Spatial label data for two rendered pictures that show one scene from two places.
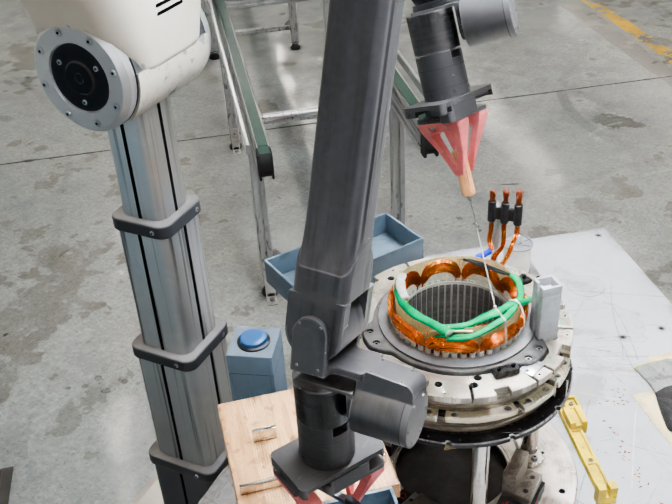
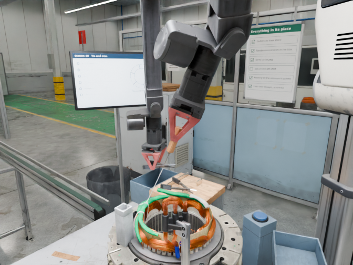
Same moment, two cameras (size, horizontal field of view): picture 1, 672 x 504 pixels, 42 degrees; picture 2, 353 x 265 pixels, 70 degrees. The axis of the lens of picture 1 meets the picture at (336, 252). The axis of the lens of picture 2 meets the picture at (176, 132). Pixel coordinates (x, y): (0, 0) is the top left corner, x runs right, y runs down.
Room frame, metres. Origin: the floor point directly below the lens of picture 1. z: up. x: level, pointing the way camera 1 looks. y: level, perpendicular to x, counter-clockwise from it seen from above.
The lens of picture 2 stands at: (1.39, -0.51, 1.49)
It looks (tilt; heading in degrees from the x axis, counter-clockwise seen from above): 15 degrees down; 139
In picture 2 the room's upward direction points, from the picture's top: straight up
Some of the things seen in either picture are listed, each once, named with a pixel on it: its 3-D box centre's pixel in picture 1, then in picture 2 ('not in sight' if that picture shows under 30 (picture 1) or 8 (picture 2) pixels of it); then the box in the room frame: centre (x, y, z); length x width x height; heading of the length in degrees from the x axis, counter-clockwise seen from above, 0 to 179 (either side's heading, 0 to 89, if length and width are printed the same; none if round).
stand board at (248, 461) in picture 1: (304, 448); (187, 191); (0.79, 0.05, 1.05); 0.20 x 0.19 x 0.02; 12
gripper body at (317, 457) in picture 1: (326, 436); (154, 137); (0.64, 0.02, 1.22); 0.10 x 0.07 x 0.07; 123
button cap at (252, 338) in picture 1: (253, 337); (260, 215); (1.03, 0.13, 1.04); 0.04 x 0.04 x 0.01
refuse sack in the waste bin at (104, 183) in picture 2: not in sight; (110, 191); (-0.59, 0.39, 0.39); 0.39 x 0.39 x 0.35
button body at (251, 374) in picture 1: (261, 403); (256, 252); (1.03, 0.13, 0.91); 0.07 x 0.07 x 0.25; 79
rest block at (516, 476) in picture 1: (522, 476); not in sight; (0.90, -0.26, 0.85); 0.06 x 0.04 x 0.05; 148
